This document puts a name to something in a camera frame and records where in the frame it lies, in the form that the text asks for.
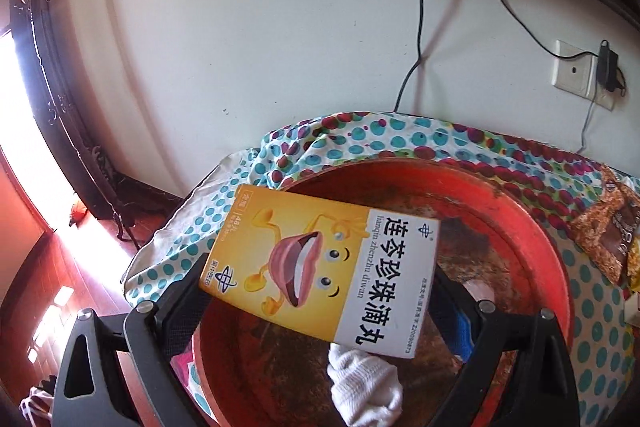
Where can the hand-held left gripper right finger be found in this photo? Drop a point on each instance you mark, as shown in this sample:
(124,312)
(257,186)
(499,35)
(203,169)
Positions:
(462,332)

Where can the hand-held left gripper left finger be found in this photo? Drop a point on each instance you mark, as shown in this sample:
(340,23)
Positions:
(180,327)

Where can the red plastic basin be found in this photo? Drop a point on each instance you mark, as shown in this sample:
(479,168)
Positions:
(500,217)

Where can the yellow medicine box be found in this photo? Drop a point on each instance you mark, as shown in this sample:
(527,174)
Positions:
(300,257)

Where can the white rolled sock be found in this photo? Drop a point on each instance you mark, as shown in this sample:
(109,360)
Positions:
(365,387)

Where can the brown snack packet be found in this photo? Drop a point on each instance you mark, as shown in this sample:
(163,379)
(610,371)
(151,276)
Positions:
(605,227)

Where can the yellow packet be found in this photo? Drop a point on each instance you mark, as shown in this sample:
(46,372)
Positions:
(635,267)

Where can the polka dot table cloth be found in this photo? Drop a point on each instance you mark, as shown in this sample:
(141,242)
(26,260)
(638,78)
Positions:
(350,132)

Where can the black metal coat rack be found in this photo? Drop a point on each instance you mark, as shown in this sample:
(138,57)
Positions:
(60,107)

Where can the black power adapter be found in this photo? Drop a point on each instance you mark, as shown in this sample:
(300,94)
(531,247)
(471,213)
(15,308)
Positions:
(609,67)

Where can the white wall power socket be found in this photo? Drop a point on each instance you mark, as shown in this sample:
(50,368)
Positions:
(606,99)

